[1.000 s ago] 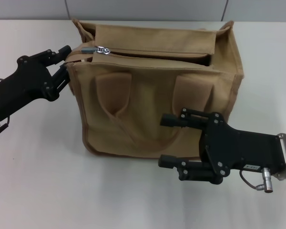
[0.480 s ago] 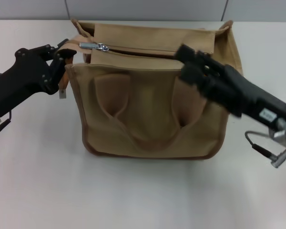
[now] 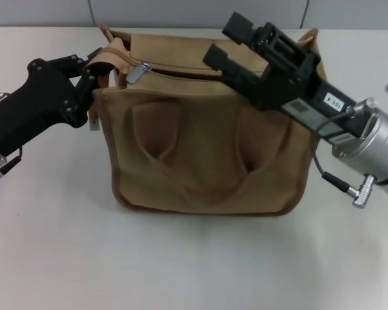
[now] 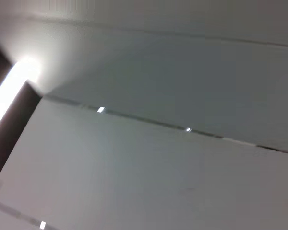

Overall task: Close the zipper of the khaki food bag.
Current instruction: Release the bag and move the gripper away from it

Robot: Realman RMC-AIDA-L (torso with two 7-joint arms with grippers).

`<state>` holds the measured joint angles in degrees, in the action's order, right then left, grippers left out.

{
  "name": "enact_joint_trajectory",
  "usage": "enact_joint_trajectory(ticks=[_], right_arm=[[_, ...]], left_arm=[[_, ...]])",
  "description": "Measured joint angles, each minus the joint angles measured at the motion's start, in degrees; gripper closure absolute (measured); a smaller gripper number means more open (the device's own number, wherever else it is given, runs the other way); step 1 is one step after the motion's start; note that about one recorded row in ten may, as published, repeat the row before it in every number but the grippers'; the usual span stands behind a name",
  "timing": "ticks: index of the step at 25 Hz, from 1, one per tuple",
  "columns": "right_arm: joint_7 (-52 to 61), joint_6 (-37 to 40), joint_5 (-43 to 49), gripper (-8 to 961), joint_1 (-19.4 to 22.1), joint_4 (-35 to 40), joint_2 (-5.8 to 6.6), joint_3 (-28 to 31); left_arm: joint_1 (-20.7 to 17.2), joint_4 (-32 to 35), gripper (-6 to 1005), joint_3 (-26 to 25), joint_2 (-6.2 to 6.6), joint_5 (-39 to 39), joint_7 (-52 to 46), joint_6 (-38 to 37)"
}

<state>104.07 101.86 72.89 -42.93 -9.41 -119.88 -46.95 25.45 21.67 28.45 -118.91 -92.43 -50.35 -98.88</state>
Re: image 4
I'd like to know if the dark ceiling beam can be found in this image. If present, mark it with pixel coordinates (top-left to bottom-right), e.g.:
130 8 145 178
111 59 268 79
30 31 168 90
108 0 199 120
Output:
0 81 43 184

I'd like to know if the bright ceiling light strip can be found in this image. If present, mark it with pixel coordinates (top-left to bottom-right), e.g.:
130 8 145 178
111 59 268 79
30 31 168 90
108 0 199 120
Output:
0 57 42 136

